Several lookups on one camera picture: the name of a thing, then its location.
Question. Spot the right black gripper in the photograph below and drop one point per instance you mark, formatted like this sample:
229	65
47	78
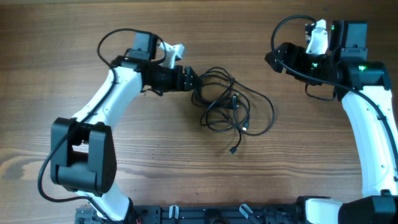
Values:
297	53

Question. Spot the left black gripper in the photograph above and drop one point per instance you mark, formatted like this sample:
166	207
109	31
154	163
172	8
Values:
185	83

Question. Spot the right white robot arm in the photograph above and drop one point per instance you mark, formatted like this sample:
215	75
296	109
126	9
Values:
337	55

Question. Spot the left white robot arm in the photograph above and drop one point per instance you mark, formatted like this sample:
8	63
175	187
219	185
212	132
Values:
82	158

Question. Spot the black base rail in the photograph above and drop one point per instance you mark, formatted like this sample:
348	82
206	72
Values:
280	213

